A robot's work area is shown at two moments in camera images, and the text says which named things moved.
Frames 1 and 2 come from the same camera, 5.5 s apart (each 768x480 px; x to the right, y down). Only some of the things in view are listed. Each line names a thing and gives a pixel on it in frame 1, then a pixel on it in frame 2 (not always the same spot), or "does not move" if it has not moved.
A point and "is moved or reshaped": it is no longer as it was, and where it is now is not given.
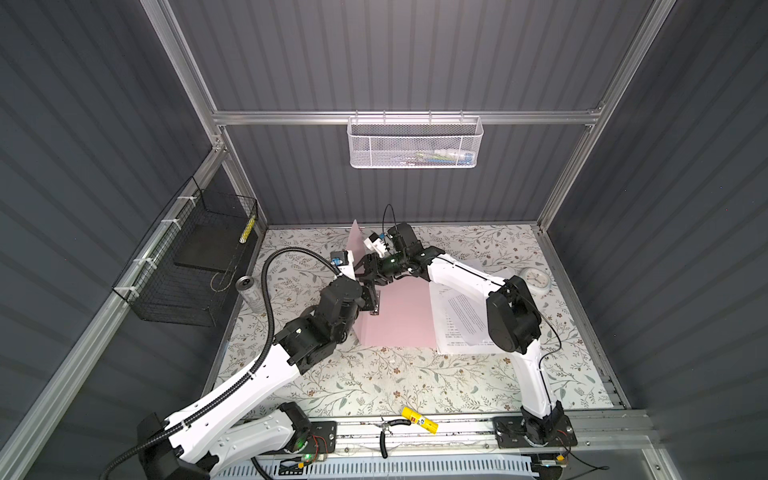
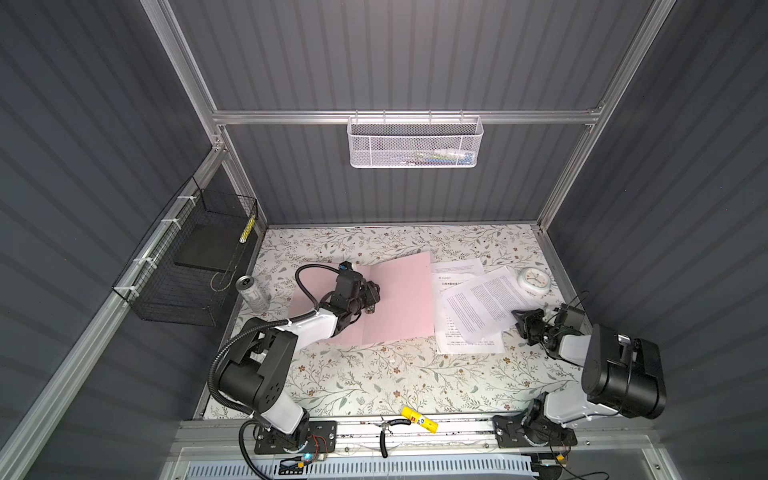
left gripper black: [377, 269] → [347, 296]
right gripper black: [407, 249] → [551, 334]
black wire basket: [187, 268] does not move
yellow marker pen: [420, 420] does not move
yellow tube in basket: [244, 235] does not move
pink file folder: [406, 314] is moved or reshaped
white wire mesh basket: [415, 142] does not move
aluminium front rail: [599, 434] does not move
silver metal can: [247, 287] does not move
